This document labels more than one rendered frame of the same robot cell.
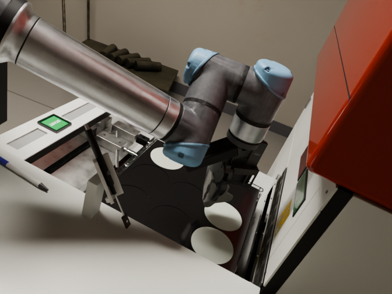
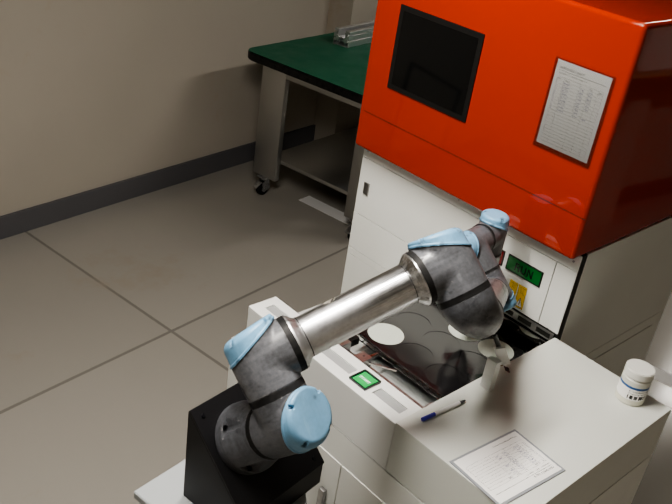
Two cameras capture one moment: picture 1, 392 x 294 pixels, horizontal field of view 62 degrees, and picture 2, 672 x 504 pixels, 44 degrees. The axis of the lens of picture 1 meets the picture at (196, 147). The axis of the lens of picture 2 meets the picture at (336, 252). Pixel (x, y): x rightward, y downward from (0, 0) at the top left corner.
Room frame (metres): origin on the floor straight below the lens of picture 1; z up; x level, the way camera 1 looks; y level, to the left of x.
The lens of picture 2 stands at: (-0.17, 1.71, 2.17)
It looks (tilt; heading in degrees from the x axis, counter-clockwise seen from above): 29 degrees down; 305
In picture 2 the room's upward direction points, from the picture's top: 9 degrees clockwise
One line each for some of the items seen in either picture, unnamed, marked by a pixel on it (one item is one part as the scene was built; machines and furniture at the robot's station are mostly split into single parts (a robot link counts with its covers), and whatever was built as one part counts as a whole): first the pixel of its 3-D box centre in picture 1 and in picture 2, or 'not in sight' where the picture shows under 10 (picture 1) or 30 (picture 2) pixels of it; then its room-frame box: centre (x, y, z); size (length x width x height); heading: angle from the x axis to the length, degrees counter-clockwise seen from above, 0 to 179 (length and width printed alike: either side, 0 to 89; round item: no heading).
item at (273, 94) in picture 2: not in sight; (445, 97); (2.41, -2.99, 0.50); 2.81 x 1.09 x 1.00; 89
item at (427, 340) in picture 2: (186, 196); (440, 342); (0.64, -0.02, 0.90); 0.34 x 0.34 x 0.01; 81
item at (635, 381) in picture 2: not in sight; (634, 382); (0.15, -0.11, 1.01); 0.07 x 0.07 x 0.10
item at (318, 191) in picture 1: (296, 163); (450, 253); (0.80, -0.28, 1.02); 0.81 x 0.03 x 0.40; 171
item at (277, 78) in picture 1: (263, 92); (491, 232); (0.60, -0.08, 1.24); 0.09 x 0.08 x 0.11; 89
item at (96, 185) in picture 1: (104, 190); (497, 363); (0.42, 0.12, 1.03); 0.06 x 0.04 x 0.13; 81
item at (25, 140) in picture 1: (83, 128); (326, 376); (0.76, 0.32, 0.89); 0.55 x 0.09 x 0.14; 171
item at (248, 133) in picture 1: (248, 126); not in sight; (0.61, -0.08, 1.16); 0.08 x 0.08 x 0.05
